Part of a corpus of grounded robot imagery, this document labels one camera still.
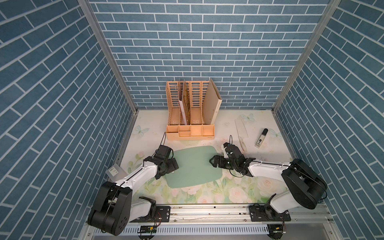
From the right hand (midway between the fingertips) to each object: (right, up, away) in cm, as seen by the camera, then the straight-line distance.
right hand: (215, 162), depth 89 cm
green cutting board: (-12, -3, +2) cm, 13 cm away
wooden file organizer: (-25, +19, +10) cm, 33 cm away
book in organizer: (-19, +37, +2) cm, 41 cm away
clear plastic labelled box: (-58, -5, -4) cm, 58 cm away
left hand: (-24, -3, -1) cm, 25 cm away
